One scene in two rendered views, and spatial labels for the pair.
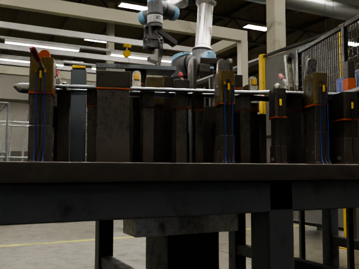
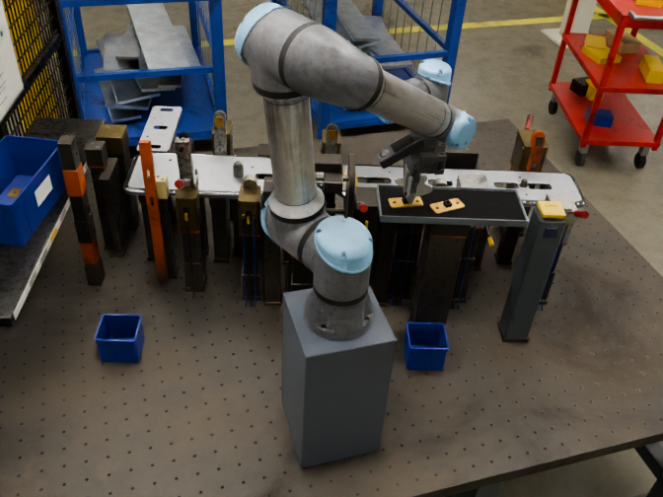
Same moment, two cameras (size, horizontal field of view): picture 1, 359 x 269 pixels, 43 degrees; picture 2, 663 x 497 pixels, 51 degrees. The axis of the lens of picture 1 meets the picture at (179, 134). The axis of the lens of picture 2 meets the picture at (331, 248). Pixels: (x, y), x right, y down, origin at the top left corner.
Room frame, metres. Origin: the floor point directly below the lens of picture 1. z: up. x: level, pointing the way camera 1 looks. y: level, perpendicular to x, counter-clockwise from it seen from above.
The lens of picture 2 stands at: (3.58, 0.10, 2.18)
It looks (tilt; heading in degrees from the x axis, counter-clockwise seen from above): 40 degrees down; 187
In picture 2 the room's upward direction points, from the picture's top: 4 degrees clockwise
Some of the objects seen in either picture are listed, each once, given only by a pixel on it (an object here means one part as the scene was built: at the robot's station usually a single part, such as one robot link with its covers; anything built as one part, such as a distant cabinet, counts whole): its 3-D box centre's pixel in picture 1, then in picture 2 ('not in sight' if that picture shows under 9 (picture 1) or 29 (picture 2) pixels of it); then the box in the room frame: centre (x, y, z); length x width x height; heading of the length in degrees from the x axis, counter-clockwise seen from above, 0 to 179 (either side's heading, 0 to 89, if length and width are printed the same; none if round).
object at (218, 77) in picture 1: (225, 119); (329, 178); (1.66, -0.17, 0.87); 0.12 x 0.07 x 0.35; 10
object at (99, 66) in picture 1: (135, 69); (450, 205); (2.12, 0.21, 1.16); 0.37 x 0.14 x 0.02; 100
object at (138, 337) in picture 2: not in sight; (120, 338); (2.38, -0.62, 0.75); 0.11 x 0.10 x 0.09; 100
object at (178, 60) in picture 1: (182, 65); (340, 255); (2.51, -0.02, 1.27); 0.13 x 0.12 x 0.14; 52
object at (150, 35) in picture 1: (153, 37); (425, 148); (2.13, 0.13, 1.32); 0.09 x 0.08 x 0.12; 110
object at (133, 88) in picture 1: (193, 93); (357, 178); (1.82, -0.06, 1.00); 1.38 x 0.22 x 0.02; 100
